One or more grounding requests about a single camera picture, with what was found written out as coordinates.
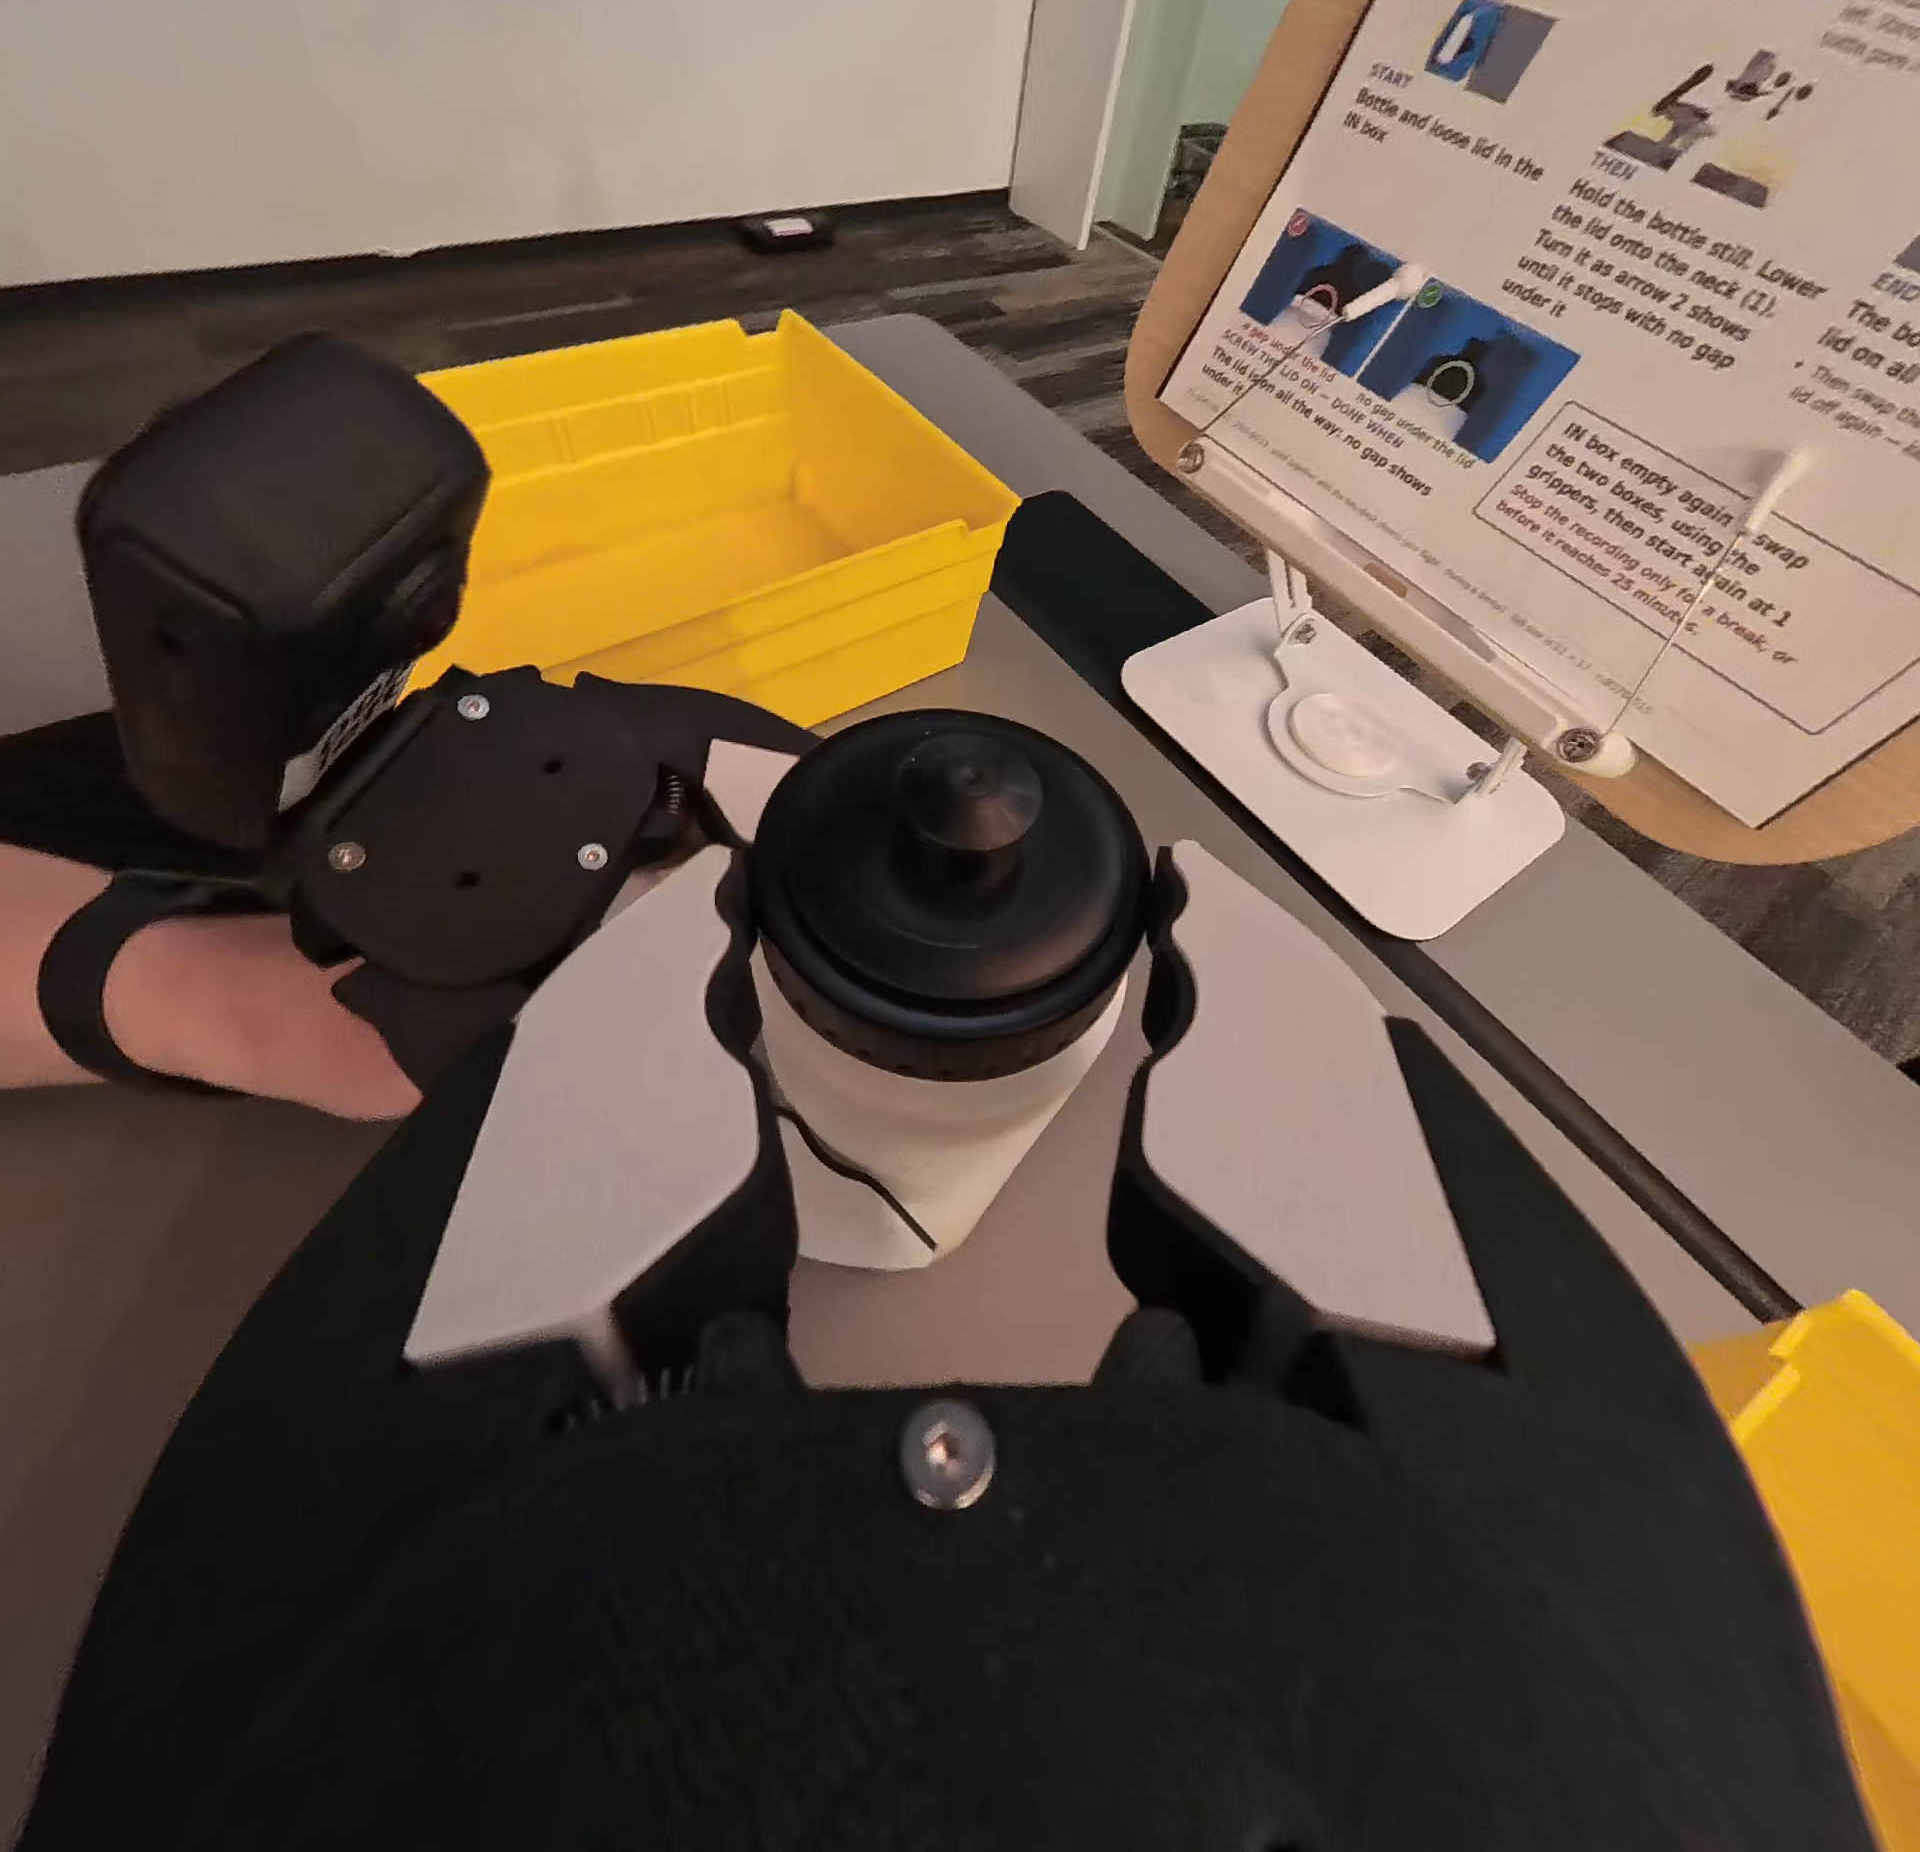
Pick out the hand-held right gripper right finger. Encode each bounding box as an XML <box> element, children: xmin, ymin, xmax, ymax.
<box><xmin>1105</xmin><ymin>839</ymin><xmax>1499</xmax><ymax>1358</ymax></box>

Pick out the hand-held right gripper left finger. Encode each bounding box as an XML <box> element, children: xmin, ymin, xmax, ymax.
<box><xmin>406</xmin><ymin>843</ymin><xmax>806</xmax><ymax>1366</ymax></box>

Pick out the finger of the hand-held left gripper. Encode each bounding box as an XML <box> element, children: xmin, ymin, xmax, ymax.
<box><xmin>777</xmin><ymin>1118</ymin><xmax>942</xmax><ymax>1273</ymax></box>
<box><xmin>696</xmin><ymin>737</ymin><xmax>794</xmax><ymax>843</ymax></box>

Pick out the white plastic bottle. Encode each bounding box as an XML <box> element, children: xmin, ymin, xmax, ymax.
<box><xmin>752</xmin><ymin>953</ymin><xmax>1143</xmax><ymax>1269</ymax></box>

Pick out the black bottle lid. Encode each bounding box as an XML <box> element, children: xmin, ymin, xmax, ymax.
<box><xmin>752</xmin><ymin>713</ymin><xmax>1155</xmax><ymax>1081</ymax></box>

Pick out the yellow plastic bin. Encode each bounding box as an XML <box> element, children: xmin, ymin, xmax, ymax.
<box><xmin>406</xmin><ymin>310</ymin><xmax>1024</xmax><ymax>729</ymax></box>
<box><xmin>1695</xmin><ymin>1292</ymin><xmax>1920</xmax><ymax>1852</ymax></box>

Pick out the person's left forearm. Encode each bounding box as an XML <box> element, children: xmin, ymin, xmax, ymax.
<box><xmin>0</xmin><ymin>848</ymin><xmax>77</xmax><ymax>1090</ymax></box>

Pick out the person's left hand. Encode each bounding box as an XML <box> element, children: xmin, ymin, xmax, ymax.
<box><xmin>136</xmin><ymin>909</ymin><xmax>427</xmax><ymax>1123</ymax></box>

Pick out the black textured pad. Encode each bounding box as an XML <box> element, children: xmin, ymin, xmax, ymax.
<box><xmin>0</xmin><ymin>719</ymin><xmax>136</xmax><ymax>871</ymax></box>

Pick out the black wristband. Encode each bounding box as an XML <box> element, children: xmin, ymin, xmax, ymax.
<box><xmin>38</xmin><ymin>869</ymin><xmax>286</xmax><ymax>1090</ymax></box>

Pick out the wooden edged instruction board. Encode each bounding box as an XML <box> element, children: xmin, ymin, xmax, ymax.
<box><xmin>1126</xmin><ymin>0</ymin><xmax>1920</xmax><ymax>864</ymax></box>

